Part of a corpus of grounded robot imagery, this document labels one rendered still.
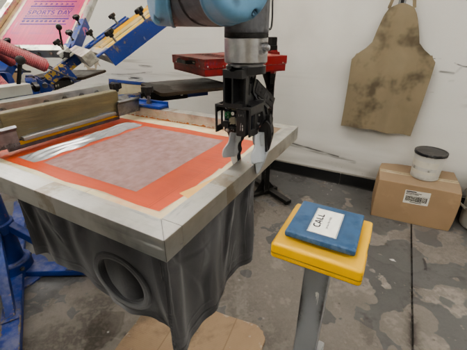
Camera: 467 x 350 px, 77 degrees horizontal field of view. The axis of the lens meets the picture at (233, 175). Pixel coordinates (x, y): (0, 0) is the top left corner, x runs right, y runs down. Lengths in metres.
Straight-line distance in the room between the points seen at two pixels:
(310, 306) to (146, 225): 0.32
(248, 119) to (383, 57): 2.02
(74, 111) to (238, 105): 0.60
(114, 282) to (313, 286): 0.45
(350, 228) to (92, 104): 0.82
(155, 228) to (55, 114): 0.61
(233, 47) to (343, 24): 2.07
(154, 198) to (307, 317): 0.35
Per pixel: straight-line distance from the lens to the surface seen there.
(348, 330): 1.61
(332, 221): 0.48
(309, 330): 0.62
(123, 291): 0.74
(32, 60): 1.62
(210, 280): 0.81
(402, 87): 2.47
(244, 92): 0.52
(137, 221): 0.44
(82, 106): 1.00
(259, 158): 0.58
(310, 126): 2.69
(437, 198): 2.38
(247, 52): 0.51
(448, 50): 2.53
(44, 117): 0.95
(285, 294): 1.67
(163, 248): 0.41
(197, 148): 0.79
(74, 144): 0.90
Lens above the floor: 1.23
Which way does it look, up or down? 26 degrees down
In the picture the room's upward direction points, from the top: straight up
